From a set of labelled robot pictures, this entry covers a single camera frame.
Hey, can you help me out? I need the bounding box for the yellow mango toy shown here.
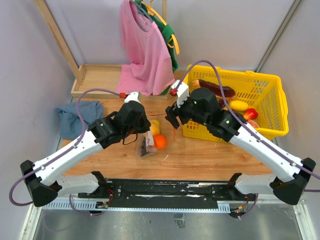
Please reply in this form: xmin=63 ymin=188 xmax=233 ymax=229
xmin=228 ymin=100 xmax=249 ymax=112

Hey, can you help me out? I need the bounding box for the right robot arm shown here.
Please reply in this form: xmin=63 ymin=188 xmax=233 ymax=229
xmin=165 ymin=85 xmax=316 ymax=205

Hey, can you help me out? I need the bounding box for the chocolate eclair toy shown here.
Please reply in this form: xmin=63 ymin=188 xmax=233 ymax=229
xmin=192 ymin=79 xmax=237 ymax=100

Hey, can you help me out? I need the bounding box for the watermelon slice toy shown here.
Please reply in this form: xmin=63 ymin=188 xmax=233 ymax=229
xmin=247 ymin=119 xmax=259 ymax=129

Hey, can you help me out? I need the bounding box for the wooden tray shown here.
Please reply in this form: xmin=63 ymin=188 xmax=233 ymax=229
xmin=70 ymin=64 xmax=168 ymax=101

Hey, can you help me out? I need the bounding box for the clear zip top bag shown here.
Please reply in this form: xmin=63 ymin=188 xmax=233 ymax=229
xmin=134 ymin=112 xmax=177 ymax=159

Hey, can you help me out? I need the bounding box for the purple grape bunch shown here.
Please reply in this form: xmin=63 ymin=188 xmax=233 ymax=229
xmin=218 ymin=99 xmax=226 ymax=109

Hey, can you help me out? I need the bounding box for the orange tangerine toy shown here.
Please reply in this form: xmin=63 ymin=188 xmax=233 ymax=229
xmin=153 ymin=134 xmax=167 ymax=151

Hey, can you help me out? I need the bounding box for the red yellow apple toy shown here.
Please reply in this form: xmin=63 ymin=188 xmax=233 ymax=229
xmin=243 ymin=108 xmax=259 ymax=120

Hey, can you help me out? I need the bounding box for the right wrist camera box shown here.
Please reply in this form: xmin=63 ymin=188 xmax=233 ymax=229
xmin=169 ymin=80 xmax=190 ymax=108

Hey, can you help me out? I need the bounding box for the pink t-shirt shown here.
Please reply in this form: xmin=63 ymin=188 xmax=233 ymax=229
xmin=116 ymin=0 xmax=175 ymax=96

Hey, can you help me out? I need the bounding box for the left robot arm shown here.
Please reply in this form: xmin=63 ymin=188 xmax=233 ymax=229
xmin=20 ymin=100 xmax=151 ymax=207

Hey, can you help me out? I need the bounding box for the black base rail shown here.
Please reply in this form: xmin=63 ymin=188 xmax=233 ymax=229
xmin=77 ymin=178 xmax=256 ymax=212

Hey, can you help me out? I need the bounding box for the wooden rack post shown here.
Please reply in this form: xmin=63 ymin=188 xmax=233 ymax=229
xmin=34 ymin=0 xmax=84 ymax=85

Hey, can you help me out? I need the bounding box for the green t-shirt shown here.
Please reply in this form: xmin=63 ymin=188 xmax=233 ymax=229
xmin=134 ymin=0 xmax=179 ymax=96

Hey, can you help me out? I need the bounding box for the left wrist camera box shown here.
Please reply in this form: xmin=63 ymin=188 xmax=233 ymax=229
xmin=119 ymin=91 xmax=141 ymax=103

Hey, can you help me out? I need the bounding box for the purple cable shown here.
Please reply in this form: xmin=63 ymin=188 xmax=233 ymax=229
xmin=174 ymin=59 xmax=320 ymax=221
xmin=9 ymin=87 xmax=126 ymax=217

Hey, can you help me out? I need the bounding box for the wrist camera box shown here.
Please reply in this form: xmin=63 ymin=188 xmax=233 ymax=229
xmin=169 ymin=80 xmax=190 ymax=108
xmin=119 ymin=91 xmax=141 ymax=103

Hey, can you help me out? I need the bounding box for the yellow plastic basket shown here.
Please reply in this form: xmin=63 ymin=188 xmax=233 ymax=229
xmin=182 ymin=65 xmax=289 ymax=143

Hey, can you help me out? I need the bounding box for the blue crumpled cloth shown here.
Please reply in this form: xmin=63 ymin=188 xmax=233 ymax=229
xmin=55 ymin=100 xmax=104 ymax=140

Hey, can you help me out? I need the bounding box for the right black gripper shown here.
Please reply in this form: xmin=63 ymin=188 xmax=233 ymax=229
xmin=165 ymin=93 xmax=209 ymax=129

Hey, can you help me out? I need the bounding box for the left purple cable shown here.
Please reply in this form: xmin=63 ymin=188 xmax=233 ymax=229
xmin=9 ymin=87 xmax=126 ymax=217

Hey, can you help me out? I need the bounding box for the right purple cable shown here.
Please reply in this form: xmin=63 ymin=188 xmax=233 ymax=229
xmin=174 ymin=59 xmax=320 ymax=221

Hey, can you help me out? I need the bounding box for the grey clothes hanger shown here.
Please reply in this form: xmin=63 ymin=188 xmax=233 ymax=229
xmin=129 ymin=0 xmax=154 ymax=33

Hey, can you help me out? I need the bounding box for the yellow clothes hanger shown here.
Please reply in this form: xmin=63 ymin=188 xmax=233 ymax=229
xmin=142 ymin=0 xmax=180 ymax=55

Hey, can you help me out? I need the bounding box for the dark small grape bunch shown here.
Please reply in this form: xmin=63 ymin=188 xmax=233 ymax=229
xmin=138 ymin=136 xmax=153 ymax=158

